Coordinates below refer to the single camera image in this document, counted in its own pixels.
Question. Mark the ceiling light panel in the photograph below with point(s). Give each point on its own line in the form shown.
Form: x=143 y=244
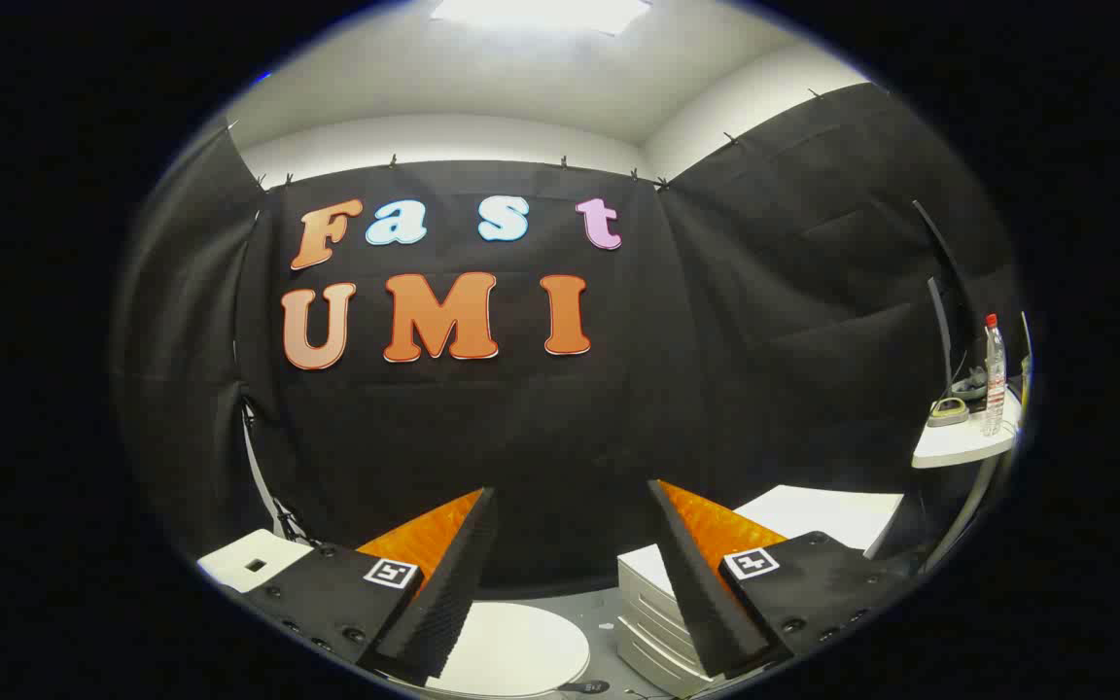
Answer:
x=541 y=14

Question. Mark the grey slipper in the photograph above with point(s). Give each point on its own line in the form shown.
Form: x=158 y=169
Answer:
x=949 y=412

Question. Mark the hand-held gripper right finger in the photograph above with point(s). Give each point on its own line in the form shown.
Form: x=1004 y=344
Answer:
x=691 y=574

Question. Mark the black backdrop cloth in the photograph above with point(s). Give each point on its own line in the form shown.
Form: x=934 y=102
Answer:
x=521 y=428

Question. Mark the white drawer cabinet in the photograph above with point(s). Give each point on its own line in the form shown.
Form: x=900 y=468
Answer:
x=647 y=622

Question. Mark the clear plastic water bottle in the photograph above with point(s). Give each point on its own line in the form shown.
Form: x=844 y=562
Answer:
x=994 y=374

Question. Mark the white side table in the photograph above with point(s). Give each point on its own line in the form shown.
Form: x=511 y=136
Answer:
x=959 y=445

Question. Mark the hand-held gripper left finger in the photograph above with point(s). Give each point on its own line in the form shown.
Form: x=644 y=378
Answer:
x=463 y=574

